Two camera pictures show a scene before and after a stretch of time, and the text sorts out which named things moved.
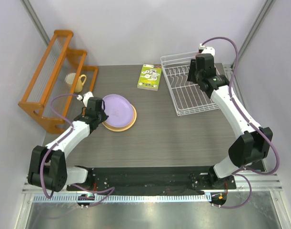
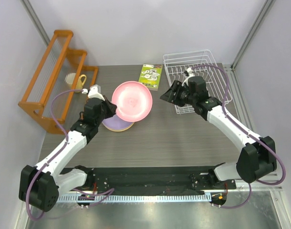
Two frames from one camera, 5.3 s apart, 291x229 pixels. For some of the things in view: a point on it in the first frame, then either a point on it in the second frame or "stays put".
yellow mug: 79,84 stays put
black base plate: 152,179 stays put
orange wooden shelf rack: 60,84 stays put
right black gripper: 191,77 to 176,87
